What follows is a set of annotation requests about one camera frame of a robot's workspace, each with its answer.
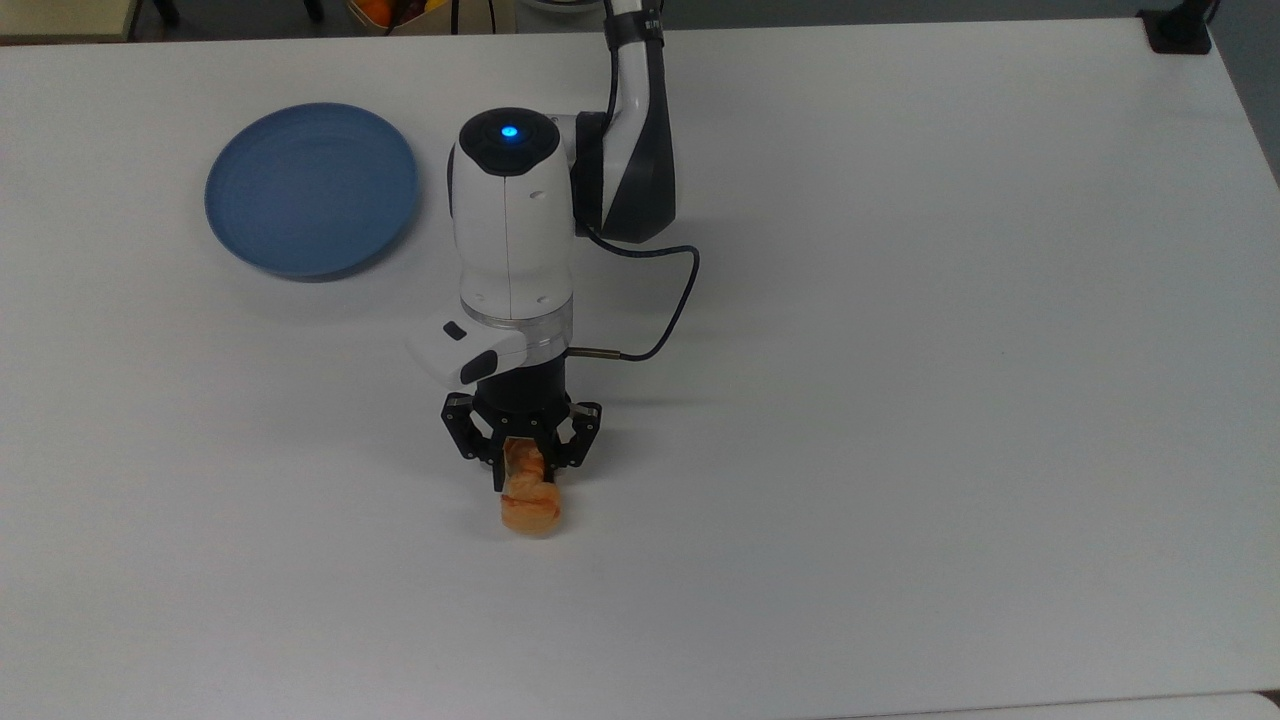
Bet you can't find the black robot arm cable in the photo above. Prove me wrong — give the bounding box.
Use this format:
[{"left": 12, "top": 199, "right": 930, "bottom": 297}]
[{"left": 568, "top": 222, "right": 701, "bottom": 364}]

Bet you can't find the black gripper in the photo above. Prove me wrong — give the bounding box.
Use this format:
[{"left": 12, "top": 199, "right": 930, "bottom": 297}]
[{"left": 441, "top": 360, "right": 603, "bottom": 491}]

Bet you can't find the black table clamp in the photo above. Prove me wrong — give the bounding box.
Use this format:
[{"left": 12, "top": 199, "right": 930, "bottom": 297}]
[{"left": 1138, "top": 0, "right": 1223, "bottom": 56}]

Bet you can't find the light wooden board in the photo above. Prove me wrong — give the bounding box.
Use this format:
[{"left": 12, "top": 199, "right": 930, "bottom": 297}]
[{"left": 0, "top": 0, "right": 143, "bottom": 45}]

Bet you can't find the orange toy bread loaf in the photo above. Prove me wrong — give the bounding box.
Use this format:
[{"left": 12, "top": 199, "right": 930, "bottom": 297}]
[{"left": 500, "top": 437, "right": 564, "bottom": 538}]

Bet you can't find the blue round plate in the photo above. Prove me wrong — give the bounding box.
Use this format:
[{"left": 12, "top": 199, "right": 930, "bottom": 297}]
[{"left": 204, "top": 102, "right": 421, "bottom": 281}]

